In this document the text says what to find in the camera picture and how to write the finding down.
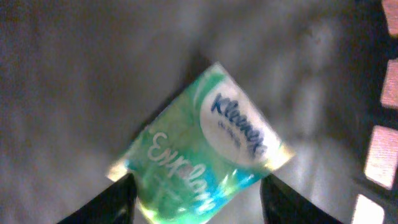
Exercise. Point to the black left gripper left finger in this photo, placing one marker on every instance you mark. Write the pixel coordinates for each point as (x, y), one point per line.
(115, 205)

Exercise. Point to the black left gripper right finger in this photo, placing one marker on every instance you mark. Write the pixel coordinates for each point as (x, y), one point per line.
(281, 204)

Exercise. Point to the green Kleenex tissue pack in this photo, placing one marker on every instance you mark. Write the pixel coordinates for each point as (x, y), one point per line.
(210, 143)

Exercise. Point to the grey plastic basket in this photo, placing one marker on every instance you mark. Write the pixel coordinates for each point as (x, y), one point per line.
(369, 51)

